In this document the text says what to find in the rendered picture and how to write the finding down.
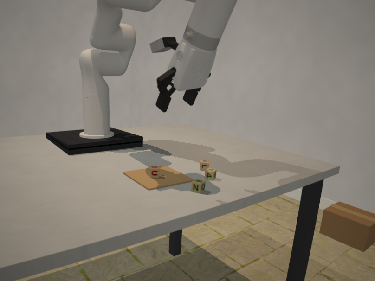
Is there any brown flat mat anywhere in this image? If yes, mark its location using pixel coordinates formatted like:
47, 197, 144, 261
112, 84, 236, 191
123, 166, 194, 190

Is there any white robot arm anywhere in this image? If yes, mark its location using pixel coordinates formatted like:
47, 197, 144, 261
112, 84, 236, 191
79, 0, 237, 139

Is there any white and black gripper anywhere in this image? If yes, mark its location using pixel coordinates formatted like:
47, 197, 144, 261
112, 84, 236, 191
156, 37, 217, 112

